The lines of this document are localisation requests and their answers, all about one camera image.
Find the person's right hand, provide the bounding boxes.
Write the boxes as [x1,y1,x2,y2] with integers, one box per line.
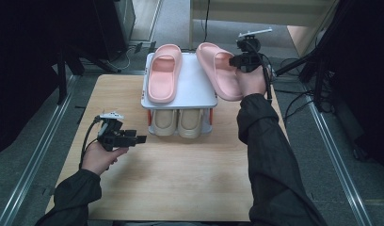
[235,65,271,99]

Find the cream clog shoe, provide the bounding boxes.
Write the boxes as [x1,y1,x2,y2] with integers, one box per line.
[151,108,179,137]
[177,108,205,139]

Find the black tripod stand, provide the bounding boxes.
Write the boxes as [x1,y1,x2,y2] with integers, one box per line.
[53,41,120,106]
[273,0,351,112]

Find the black cabinet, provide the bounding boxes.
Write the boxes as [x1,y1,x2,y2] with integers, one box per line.
[94,0,136,61]

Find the black floor cables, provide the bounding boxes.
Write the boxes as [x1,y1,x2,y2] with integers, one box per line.
[273,57,337,126]

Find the white two-tier shoe rack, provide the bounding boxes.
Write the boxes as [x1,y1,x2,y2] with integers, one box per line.
[140,52,219,137]

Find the pink slipper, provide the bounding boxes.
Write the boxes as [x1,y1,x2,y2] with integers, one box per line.
[195,41,245,103]
[147,43,184,105]

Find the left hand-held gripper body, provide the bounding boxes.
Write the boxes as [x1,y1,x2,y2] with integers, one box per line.
[96,111,138,153]

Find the light wooden cabinet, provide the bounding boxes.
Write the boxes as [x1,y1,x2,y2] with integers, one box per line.
[188,0,341,57]

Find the right hand-held gripper black cable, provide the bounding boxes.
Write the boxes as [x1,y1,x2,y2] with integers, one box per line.
[248,40,274,105]

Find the white floor cable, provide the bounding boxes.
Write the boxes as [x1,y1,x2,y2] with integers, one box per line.
[105,43,141,72]

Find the metal floor rail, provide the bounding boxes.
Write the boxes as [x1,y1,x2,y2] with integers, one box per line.
[0,74,80,226]
[301,81,374,226]

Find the black hanging cable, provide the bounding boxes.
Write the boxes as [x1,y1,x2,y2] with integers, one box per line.
[193,0,212,52]

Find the person's left hand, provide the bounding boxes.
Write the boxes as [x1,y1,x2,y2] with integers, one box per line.
[81,142,130,176]

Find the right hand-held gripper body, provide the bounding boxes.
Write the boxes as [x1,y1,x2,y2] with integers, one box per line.
[234,27,274,74]

